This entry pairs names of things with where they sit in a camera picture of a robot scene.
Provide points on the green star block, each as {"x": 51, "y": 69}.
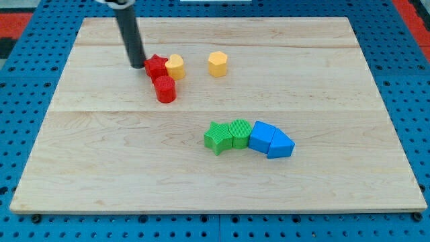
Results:
{"x": 218, "y": 137}

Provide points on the red star block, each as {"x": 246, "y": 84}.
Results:
{"x": 155, "y": 67}

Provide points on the green cylinder block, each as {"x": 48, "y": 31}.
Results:
{"x": 240, "y": 130}

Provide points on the blue cube block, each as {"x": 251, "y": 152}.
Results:
{"x": 261, "y": 136}

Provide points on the yellow hexagon block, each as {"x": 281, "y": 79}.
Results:
{"x": 217, "y": 64}

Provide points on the red cylinder block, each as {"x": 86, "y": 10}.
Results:
{"x": 165, "y": 89}

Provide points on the light wooden board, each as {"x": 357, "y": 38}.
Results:
{"x": 107, "y": 146}

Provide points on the yellow heart block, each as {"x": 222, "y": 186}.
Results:
{"x": 175, "y": 67}

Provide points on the blue triangular prism block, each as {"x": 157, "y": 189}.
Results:
{"x": 281, "y": 145}

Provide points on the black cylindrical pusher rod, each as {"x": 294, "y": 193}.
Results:
{"x": 127, "y": 23}

